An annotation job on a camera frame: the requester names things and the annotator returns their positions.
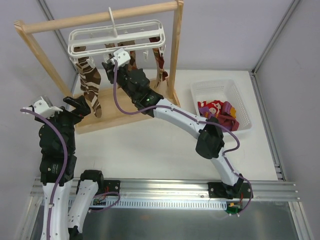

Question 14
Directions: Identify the red white sock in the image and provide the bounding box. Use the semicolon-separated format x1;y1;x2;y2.
197;100;223;118

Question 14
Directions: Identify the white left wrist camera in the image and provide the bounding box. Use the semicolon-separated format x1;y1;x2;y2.
22;95;63;119

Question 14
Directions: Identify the purple orange striped sock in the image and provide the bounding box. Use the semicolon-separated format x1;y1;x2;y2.
218;101;236;120

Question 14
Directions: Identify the argyle sock right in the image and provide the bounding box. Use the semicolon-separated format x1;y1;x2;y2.
117;40;137;72

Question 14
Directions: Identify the beige patterned sock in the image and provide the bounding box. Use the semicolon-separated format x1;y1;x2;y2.
152;47;169;88

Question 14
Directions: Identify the white plastic basket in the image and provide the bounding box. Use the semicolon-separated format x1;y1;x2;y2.
190;78;254;137

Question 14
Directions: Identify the brown striped sock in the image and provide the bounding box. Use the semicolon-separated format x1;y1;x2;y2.
75;56;102;118

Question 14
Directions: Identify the aluminium mounting rail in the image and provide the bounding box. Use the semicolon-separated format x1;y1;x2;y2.
29;176;298;210

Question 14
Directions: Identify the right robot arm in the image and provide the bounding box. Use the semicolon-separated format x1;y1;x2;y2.
102;61;246;200

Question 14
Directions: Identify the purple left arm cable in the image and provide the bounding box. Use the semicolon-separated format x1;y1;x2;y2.
19;107;69;240

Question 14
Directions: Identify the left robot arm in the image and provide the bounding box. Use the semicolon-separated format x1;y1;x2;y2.
31;96;105;240

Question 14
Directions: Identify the white plastic clip hanger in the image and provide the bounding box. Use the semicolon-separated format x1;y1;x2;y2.
67;8;166;59

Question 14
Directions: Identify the green circuit board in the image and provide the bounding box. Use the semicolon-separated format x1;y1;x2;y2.
225;202;242;216

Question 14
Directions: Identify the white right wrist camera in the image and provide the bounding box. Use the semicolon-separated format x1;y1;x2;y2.
104;48;131;67

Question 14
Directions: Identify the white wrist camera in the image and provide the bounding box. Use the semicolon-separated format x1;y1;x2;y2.
22;95;63;119
104;48;131;67

